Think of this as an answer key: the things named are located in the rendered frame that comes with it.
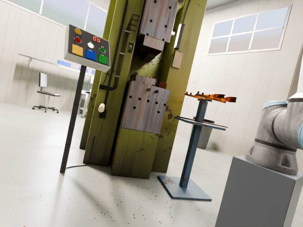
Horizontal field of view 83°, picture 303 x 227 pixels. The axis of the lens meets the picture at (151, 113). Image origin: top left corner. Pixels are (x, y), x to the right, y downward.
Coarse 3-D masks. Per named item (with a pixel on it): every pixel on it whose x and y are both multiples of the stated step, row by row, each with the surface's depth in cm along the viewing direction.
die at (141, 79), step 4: (136, 76) 163; (140, 76) 164; (144, 76) 165; (136, 80) 164; (140, 80) 165; (144, 80) 166; (148, 80) 167; (152, 80) 168; (148, 84) 167; (152, 84) 168
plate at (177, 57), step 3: (177, 51) 183; (174, 54) 183; (177, 54) 184; (180, 54) 184; (174, 57) 183; (177, 57) 184; (180, 57) 185; (174, 60) 184; (177, 60) 184; (180, 60) 185; (174, 63) 184; (177, 63) 185; (180, 63) 186; (171, 66) 185; (174, 66) 184; (177, 66) 185
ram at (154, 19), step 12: (156, 0) 160; (168, 0) 163; (144, 12) 160; (156, 12) 161; (168, 12) 164; (144, 24) 160; (156, 24) 163; (168, 24) 165; (156, 36) 164; (168, 36) 167
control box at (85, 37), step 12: (72, 36) 128; (84, 36) 135; (96, 36) 143; (84, 48) 131; (96, 48) 139; (108, 48) 148; (72, 60) 128; (84, 60) 130; (96, 60) 135; (108, 60) 143
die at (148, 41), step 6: (144, 36) 163; (150, 36) 163; (144, 42) 162; (150, 42) 163; (156, 42) 165; (162, 42) 166; (138, 48) 188; (144, 48) 171; (150, 48) 167; (156, 48) 165; (162, 48) 167; (138, 54) 199; (144, 54) 194; (156, 54) 183
